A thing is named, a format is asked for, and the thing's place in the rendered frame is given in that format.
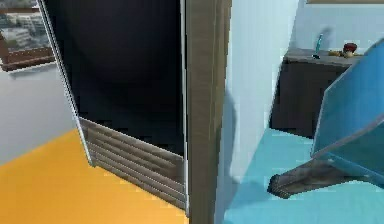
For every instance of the black fridge with grille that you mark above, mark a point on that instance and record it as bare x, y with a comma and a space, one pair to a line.
123, 83

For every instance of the framed wall picture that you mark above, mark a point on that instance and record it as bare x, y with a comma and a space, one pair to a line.
343, 1

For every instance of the dark brown cabinet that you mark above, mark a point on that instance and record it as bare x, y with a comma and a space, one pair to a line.
303, 93

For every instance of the brown wooden room door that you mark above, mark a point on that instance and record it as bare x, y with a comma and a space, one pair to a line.
206, 110

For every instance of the teal bottle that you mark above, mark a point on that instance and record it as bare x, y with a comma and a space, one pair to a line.
318, 46

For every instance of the brown framed window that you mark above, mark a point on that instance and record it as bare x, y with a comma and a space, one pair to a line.
20, 33

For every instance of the blue armchair with wooden legs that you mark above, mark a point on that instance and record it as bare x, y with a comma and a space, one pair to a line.
353, 126

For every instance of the red and yellow toy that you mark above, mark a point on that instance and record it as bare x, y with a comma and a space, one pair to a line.
348, 50

